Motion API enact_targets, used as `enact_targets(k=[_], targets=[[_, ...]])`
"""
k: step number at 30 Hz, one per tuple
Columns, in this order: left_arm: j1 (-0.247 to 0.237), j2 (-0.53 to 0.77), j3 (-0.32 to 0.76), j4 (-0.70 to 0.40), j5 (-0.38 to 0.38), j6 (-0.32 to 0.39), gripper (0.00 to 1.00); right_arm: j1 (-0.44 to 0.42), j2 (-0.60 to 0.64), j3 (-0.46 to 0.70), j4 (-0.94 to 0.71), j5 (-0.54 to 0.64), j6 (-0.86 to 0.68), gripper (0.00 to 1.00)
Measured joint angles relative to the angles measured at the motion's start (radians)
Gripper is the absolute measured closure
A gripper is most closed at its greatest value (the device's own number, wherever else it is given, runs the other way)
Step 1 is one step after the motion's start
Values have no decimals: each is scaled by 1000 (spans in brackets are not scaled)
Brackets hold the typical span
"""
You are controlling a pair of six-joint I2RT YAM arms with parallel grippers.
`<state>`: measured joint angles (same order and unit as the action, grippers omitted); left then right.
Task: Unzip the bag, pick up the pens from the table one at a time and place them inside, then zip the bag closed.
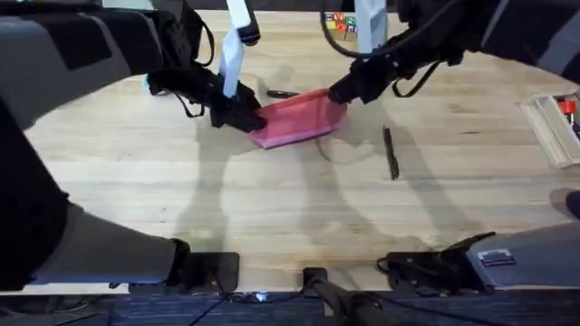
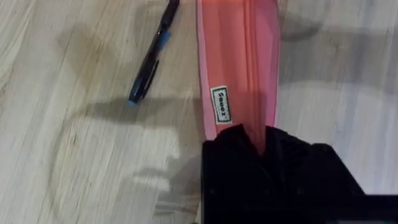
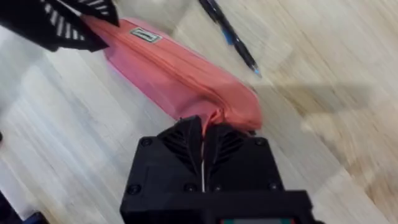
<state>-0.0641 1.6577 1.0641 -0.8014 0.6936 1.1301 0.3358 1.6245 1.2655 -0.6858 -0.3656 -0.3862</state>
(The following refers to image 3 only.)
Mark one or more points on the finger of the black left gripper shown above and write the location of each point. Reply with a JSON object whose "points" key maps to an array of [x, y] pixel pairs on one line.
{"points": [[37, 28], [98, 7]]}

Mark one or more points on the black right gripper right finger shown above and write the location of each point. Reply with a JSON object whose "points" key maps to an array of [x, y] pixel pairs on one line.
{"points": [[242, 165]]}

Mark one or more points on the pink soft zip bag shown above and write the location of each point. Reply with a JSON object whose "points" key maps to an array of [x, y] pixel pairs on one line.
{"points": [[174, 74]]}

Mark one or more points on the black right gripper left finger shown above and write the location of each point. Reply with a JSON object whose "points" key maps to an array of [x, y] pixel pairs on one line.
{"points": [[174, 161]]}

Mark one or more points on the black and blue pen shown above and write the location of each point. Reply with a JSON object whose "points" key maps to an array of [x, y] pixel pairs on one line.
{"points": [[231, 35]]}

